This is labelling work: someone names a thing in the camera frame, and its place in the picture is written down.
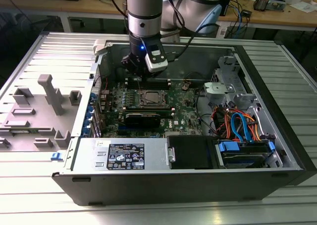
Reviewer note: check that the silver topped CPU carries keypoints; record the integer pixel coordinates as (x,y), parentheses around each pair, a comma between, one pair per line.
(154,96)

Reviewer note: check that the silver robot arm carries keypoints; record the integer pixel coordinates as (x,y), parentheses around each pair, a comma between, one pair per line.
(143,2)

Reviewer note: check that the RAM slot with white clips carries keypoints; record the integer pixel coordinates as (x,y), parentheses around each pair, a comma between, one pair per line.
(148,108)
(161,85)
(161,80)

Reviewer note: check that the CPU socket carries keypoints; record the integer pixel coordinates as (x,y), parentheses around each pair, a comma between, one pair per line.
(153,105)

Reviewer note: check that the black drive bay cover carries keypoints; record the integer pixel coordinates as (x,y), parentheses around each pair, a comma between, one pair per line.
(190,153)

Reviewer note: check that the blue card retainer clip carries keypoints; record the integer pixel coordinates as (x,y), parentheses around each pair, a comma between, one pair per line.
(90,109)
(88,121)
(86,131)
(93,96)

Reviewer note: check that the round coin battery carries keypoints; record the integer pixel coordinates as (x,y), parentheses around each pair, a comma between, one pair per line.
(185,87)

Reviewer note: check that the black graphics card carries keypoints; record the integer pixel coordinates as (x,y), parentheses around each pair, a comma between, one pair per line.
(141,122)

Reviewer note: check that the green motherboard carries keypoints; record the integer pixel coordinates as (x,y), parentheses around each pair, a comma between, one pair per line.
(183,103)

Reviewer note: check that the black label sticker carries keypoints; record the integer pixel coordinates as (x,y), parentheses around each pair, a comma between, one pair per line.
(119,150)

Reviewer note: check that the silver power supply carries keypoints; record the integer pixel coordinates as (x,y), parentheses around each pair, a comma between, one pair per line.
(84,155)

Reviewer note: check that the black desktop box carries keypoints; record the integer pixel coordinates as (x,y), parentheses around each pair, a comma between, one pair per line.
(227,2)

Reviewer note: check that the silver drive cage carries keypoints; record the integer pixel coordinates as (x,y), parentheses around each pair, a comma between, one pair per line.
(245,98)

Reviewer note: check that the grey parts rack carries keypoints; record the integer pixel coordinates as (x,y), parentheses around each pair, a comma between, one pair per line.
(37,126)

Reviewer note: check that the small black adapter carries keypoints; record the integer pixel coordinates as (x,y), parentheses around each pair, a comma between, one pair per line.
(247,13)

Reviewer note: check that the blue plastic clip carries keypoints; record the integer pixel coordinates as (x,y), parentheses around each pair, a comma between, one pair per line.
(57,156)

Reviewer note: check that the blue disk carrier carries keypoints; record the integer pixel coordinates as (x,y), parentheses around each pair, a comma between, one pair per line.
(229,147)

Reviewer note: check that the black PC case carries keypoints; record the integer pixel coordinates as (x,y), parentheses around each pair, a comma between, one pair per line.
(148,187)

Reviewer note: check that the copper coil transformer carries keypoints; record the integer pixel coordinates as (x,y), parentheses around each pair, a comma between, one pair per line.
(262,3)

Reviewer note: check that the wooden desk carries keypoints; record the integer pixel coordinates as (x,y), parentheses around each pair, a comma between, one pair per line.
(272,19)

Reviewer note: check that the hard disk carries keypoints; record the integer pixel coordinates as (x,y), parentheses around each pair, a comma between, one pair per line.
(245,160)

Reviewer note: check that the grey electronic device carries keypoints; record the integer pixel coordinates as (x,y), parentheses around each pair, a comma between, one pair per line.
(277,4)

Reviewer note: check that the white paper sheet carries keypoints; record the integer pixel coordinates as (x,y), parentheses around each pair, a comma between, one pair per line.
(304,7)

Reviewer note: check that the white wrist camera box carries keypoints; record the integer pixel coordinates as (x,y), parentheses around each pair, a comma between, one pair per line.
(157,65)

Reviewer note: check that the grey metal bracket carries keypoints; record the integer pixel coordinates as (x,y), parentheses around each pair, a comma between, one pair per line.
(213,97)

